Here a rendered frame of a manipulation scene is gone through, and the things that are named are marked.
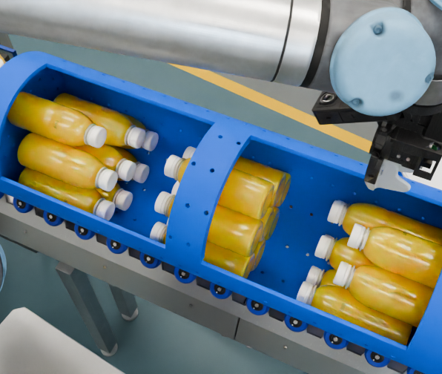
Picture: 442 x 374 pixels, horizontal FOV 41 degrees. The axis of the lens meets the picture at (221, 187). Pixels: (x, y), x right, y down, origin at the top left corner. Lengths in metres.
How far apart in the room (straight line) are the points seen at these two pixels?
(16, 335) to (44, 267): 1.40
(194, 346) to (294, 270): 1.01
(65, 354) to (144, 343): 1.23
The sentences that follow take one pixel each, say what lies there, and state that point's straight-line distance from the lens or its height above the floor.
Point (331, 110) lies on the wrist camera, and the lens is 0.74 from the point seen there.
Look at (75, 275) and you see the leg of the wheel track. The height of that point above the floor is 0.60.
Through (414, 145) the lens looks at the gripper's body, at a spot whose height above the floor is 1.43.
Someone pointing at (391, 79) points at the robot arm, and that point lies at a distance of 0.44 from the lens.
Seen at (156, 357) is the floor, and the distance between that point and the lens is 2.09.
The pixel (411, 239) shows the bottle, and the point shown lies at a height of 1.17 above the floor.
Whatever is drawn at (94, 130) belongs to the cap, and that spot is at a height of 1.16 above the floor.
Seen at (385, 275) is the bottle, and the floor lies 1.13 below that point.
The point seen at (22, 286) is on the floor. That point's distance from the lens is 2.30.
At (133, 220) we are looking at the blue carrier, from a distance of 1.19.
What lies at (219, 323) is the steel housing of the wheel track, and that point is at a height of 0.86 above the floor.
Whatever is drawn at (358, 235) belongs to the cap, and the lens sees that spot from 0.95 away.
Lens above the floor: 1.96
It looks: 55 degrees down
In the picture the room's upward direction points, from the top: 1 degrees counter-clockwise
